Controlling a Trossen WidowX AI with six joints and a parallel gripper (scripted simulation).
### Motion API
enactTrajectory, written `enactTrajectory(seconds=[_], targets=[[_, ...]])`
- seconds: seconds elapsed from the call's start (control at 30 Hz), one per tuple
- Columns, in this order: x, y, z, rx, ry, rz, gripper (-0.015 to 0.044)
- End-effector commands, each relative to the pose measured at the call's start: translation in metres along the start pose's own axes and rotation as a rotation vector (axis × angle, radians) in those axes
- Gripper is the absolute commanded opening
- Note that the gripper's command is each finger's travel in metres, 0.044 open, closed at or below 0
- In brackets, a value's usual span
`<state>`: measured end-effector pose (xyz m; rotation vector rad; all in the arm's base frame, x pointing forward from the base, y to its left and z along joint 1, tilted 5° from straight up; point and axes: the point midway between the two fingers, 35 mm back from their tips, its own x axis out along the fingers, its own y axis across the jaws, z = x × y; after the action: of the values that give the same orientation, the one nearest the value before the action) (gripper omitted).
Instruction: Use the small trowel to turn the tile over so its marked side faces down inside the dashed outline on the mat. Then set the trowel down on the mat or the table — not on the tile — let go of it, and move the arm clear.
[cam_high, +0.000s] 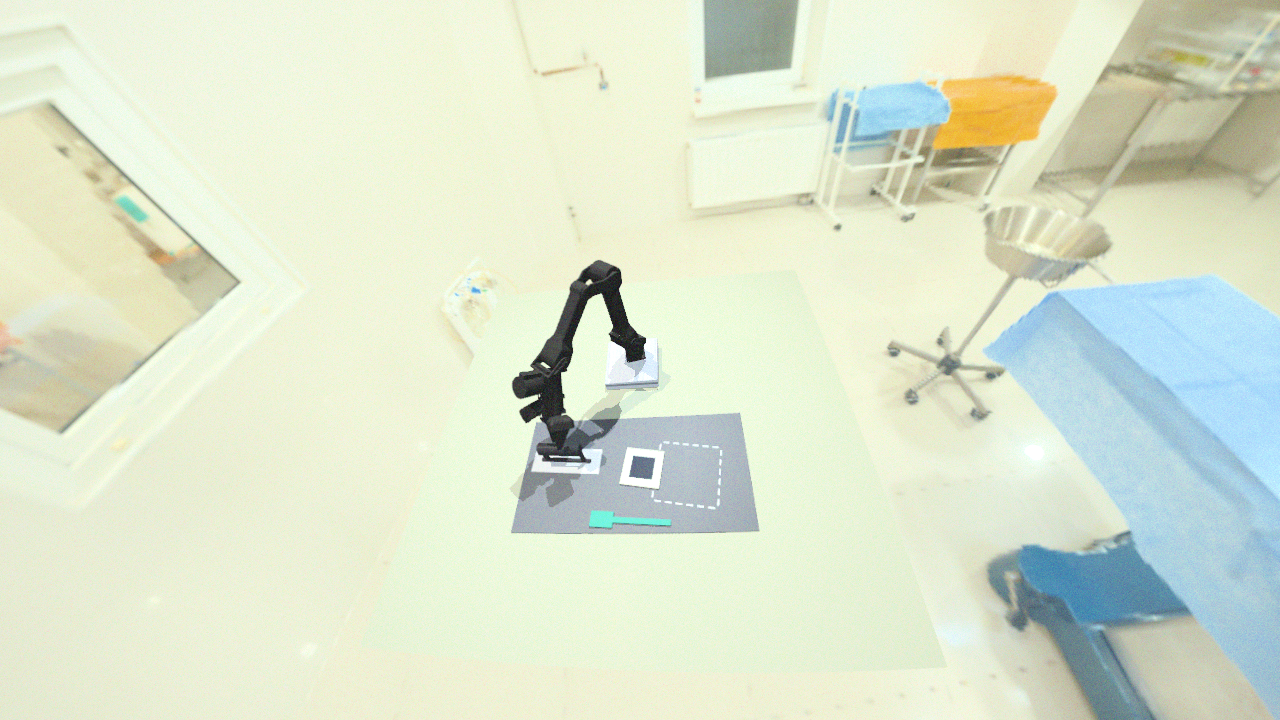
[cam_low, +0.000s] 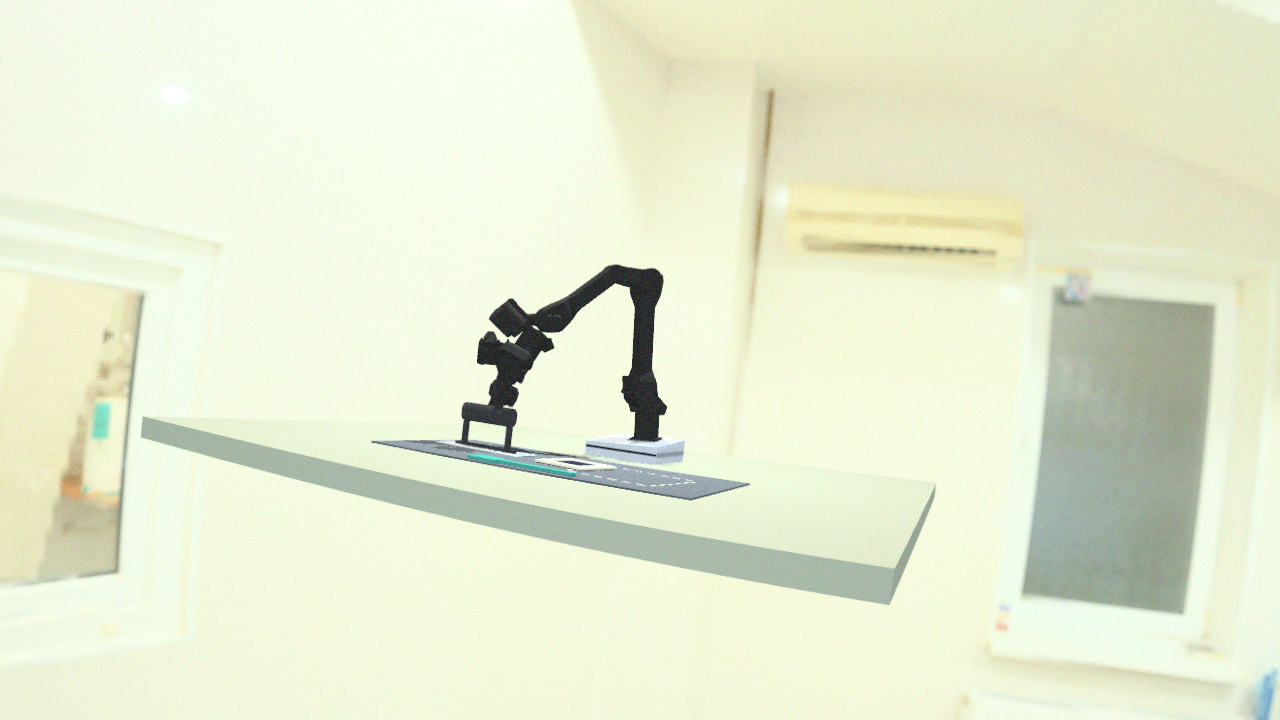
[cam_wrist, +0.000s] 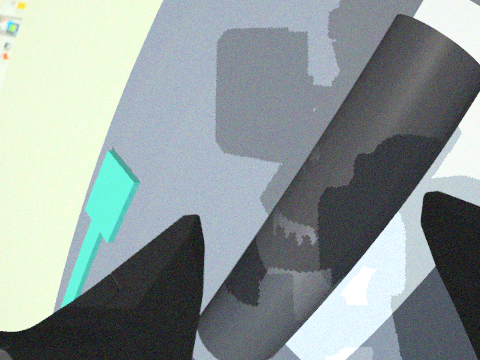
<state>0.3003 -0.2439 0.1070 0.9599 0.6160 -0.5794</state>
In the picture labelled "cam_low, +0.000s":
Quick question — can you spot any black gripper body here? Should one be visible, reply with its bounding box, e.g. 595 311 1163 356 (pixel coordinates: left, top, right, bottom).
498 342 536 407

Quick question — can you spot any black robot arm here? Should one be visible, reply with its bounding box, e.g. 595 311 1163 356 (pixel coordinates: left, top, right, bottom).
477 264 667 442

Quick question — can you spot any cream tile with dark square mark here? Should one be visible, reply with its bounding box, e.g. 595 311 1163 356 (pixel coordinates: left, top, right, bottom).
535 457 616 470

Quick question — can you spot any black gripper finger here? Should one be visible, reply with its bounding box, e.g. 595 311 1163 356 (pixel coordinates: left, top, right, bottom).
488 383 515 407
490 357 524 398

